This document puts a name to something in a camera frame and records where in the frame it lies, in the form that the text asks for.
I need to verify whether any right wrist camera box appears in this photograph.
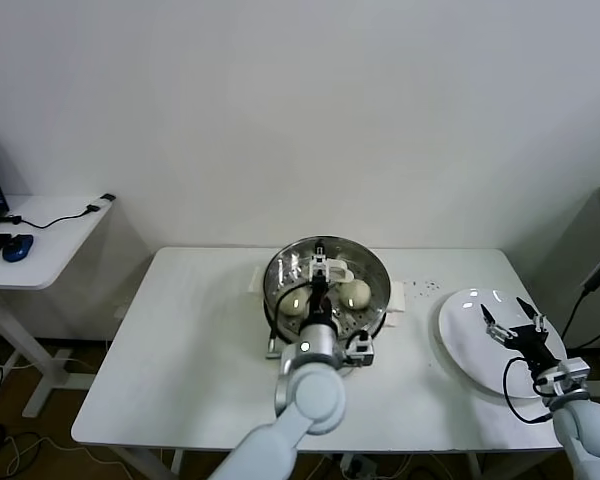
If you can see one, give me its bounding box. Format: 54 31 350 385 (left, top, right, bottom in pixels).
554 357 591 396

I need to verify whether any black hanging adapter cable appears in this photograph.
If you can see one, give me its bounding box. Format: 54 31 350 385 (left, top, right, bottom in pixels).
559 247 600 351

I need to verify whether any black cable with adapter plug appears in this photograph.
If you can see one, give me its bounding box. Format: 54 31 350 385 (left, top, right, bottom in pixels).
0 193 116 231

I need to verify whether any blue computer mouse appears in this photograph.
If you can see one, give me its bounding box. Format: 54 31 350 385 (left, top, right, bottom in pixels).
0 234 34 265

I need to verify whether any white steamed baozi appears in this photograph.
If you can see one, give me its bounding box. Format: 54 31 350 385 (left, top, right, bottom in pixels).
340 279 372 310
277 289 310 317

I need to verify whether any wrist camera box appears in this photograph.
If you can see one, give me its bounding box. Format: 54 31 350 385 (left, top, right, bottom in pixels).
554 357 591 396
344 332 376 366

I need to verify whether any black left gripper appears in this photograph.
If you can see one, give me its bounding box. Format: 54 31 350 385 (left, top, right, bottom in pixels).
307 241 335 327

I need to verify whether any white electric cooker pot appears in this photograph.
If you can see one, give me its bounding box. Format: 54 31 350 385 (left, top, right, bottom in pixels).
248 266 407 361

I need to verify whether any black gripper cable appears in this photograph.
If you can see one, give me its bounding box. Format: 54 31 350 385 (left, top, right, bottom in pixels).
264 282 314 361
502 355 554 424

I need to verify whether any glass pot lid cream handle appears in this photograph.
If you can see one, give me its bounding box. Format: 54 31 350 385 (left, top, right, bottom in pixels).
263 234 392 341

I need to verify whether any white round plate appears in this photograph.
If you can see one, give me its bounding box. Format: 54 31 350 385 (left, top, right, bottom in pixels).
437 288 567 400

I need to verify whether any white side table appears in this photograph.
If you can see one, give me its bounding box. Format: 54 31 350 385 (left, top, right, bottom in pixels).
0 193 119 421

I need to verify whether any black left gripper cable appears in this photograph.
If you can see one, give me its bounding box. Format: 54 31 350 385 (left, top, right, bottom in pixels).
264 282 314 361

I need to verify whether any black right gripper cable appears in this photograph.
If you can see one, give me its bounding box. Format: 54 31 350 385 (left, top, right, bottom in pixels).
502 355 554 424

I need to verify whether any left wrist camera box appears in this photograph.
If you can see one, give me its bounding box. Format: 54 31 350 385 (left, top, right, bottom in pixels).
344 332 376 366

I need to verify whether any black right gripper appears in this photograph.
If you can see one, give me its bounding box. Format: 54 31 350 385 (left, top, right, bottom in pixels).
479 297 565 380

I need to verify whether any white power strip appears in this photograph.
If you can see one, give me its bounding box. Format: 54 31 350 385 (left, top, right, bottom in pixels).
339 453 379 476

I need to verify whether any stainless steel steamer basket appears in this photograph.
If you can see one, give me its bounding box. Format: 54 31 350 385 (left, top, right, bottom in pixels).
262 237 392 351

